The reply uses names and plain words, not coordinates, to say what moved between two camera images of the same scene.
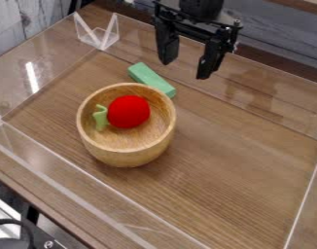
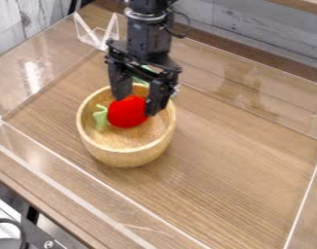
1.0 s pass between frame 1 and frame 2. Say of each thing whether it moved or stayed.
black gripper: moved
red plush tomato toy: stayed
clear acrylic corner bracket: stayed
